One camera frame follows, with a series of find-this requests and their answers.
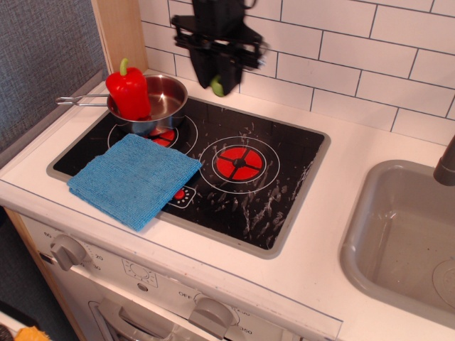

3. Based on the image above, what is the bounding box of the blue folded cloth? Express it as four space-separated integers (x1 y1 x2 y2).
68 134 201 232

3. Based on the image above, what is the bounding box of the grey plastic sink basin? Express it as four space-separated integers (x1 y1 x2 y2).
341 160 454 328

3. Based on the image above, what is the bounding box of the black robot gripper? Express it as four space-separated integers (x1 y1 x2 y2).
171 1 268 95

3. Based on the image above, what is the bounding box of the red toy bell pepper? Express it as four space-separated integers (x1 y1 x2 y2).
105 58 151 121

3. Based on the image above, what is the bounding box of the light wooden side post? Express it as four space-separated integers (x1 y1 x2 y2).
91 0 148 73

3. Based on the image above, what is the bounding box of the grey oven door handle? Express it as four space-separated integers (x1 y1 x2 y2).
98 298 173 340

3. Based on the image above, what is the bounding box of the grey left timer knob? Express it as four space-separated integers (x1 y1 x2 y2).
50 234 87 271

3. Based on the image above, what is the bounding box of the green handled grey spatula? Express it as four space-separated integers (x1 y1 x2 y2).
210 75 225 97

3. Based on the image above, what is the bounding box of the black toy stovetop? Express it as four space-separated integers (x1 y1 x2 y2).
45 96 331 260

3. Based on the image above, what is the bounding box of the grey faucet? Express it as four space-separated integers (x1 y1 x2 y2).
433 136 455 186

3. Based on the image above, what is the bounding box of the small steel saucepan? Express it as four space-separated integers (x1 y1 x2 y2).
55 75 188 136

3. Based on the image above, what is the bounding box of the grey right oven knob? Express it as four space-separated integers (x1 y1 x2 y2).
188 298 234 340

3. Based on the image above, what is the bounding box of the orange yellow object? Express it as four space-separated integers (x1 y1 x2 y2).
14 326 50 341

